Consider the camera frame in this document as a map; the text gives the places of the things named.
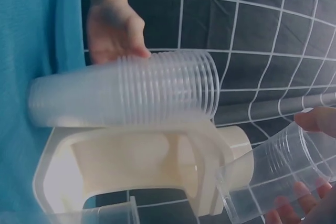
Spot person's left hand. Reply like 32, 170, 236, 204
86, 0, 152, 65

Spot person's right hand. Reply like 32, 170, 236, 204
265, 106, 336, 224

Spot clear plastic cup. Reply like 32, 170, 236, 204
214, 122, 336, 224

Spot stack of clear plastic cups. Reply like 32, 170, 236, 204
27, 49, 221, 128

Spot cream plastic cup dispenser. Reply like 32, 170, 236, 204
31, 123, 255, 219

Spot clear plastic cylinder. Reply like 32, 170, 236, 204
52, 196, 140, 224

